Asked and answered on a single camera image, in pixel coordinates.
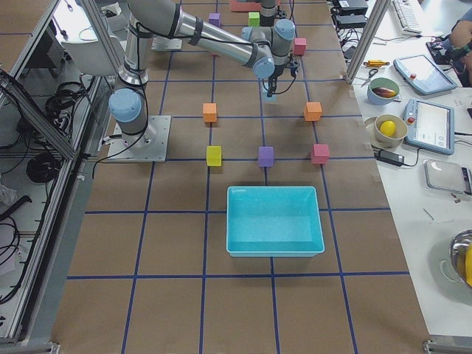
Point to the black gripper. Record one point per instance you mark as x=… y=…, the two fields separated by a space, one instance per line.
x=277 y=69

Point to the light blue foam block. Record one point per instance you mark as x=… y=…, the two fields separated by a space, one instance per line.
x=270 y=98

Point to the orange foam block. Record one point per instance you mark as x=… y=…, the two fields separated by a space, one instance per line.
x=312 y=111
x=209 y=112

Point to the far pink foam block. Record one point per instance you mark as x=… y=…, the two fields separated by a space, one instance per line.
x=300 y=46

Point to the pink foam block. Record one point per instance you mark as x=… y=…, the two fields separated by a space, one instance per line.
x=319 y=154
x=300 y=46

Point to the purple foam block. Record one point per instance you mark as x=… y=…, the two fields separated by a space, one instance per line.
x=215 y=19
x=265 y=156

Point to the green foam block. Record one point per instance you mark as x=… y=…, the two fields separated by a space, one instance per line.
x=253 y=19

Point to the red box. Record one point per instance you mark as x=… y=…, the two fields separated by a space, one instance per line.
x=244 y=6

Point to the yellow foam block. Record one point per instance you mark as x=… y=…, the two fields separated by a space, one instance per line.
x=214 y=156

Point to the far purple foam block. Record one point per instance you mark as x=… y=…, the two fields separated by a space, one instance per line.
x=215 y=19

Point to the scissors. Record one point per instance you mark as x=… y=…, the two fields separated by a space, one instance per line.
x=371 y=74

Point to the green bowl with fruit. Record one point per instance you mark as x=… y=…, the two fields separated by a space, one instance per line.
x=382 y=91

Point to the beige bowl with lemon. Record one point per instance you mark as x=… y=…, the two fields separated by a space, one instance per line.
x=389 y=131

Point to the black power adapter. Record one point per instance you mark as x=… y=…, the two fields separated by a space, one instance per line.
x=390 y=158

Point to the turquoise plastic bin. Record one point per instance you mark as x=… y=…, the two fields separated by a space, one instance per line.
x=280 y=221

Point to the upper teach pendant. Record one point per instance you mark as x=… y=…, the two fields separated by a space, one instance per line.
x=423 y=75

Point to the teach pendant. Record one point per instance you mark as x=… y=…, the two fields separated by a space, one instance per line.
x=423 y=75
x=430 y=126

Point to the white keyboard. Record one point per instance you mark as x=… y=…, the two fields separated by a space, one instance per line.
x=403 y=14

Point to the lower teach pendant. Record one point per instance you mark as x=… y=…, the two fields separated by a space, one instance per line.
x=430 y=126

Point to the grey tablet case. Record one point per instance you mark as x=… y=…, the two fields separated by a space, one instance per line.
x=447 y=176

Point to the steel bowl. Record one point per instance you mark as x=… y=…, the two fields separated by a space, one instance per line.
x=460 y=255

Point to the yellow handled tool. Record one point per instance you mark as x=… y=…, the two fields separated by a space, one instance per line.
x=376 y=63

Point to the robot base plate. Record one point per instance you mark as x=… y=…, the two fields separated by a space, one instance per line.
x=150 y=147

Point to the aluminium frame post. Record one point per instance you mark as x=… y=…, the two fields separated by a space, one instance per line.
x=374 y=21

